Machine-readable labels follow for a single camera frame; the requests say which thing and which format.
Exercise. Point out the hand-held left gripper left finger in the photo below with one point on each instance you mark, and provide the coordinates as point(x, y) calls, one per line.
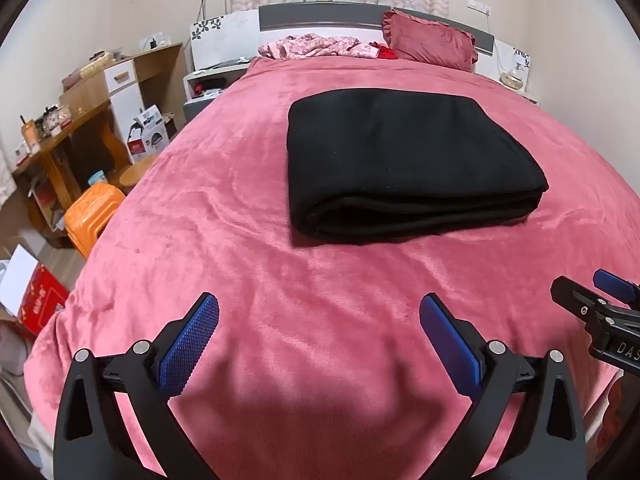
point(190, 342)

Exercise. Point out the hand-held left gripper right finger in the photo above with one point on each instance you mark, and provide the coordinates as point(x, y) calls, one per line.
point(450, 347)

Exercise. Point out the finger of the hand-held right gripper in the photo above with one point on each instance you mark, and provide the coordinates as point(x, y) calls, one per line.
point(580, 300)
point(617, 286)

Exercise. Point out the black blanket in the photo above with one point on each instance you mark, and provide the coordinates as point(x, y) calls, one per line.
point(400, 160)

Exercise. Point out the pink fleece blanket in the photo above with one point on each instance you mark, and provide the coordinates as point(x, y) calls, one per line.
point(240, 220)

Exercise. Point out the red cardboard box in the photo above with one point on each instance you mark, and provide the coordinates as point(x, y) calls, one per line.
point(42, 300)

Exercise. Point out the orange plastic stool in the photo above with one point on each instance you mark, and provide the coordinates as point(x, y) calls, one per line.
point(92, 212)

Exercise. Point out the round wooden stool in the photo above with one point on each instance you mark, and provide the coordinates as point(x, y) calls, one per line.
point(136, 172)

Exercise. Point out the white cardboard box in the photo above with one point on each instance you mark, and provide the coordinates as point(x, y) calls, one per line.
point(17, 275)

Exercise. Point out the blue lidded jar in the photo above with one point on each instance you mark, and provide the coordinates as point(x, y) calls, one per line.
point(97, 178)

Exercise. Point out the white appliance carton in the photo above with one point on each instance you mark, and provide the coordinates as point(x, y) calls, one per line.
point(147, 135)

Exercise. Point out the white drawer cabinet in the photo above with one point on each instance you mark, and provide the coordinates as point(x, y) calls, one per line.
point(125, 95)

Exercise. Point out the grey and white bedside table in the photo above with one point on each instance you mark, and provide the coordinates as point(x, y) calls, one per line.
point(210, 85)

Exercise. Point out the orange bottle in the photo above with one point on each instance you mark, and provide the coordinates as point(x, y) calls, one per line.
point(29, 135)

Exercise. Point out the wooden desk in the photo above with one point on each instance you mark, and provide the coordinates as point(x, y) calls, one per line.
point(155, 75)

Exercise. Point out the red ruffled pillow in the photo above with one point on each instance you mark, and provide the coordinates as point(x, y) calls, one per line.
point(430, 40)

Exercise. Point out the red cloth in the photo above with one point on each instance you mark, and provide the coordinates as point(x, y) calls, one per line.
point(384, 51)

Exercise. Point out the white power strip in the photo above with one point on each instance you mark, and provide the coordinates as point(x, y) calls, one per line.
point(152, 41)

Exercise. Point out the pink floral garment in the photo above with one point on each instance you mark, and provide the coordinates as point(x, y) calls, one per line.
point(315, 46)

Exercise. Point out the grey and white bed headboard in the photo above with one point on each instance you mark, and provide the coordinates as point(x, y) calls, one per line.
point(320, 20)

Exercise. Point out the white wall socket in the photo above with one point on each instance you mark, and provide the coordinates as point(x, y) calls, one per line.
point(478, 6)

